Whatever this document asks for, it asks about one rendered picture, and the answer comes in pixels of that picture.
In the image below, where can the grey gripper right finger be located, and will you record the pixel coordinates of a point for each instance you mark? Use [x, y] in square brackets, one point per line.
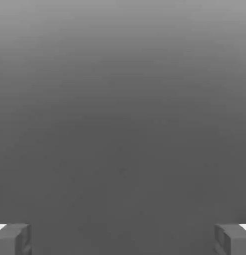
[234, 242]

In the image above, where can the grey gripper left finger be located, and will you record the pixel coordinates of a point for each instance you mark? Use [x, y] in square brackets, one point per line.
[11, 241]

